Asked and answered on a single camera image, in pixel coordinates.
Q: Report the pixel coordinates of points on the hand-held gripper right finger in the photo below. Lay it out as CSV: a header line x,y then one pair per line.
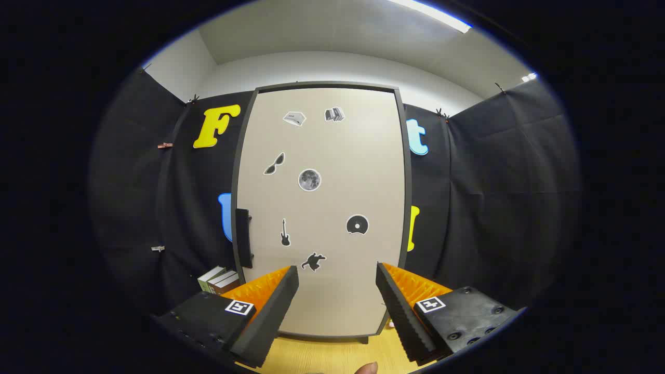
x,y
402,317

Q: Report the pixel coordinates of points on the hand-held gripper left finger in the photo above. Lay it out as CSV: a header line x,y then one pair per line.
x,y
275,317

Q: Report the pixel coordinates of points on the green book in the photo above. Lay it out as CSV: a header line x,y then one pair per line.
x,y
210,276

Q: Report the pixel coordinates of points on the grey cabinet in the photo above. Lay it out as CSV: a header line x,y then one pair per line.
x,y
408,208

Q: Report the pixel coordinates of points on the black backdrop cloth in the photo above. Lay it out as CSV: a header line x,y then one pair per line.
x,y
493,182

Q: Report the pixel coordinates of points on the red clip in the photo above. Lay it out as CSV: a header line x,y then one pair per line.
x,y
165,145

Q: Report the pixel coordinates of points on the black clip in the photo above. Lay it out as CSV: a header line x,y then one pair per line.
x,y
442,114
500,87
193,98

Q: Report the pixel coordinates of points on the ceiling light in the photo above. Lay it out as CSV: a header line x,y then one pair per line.
x,y
441,18

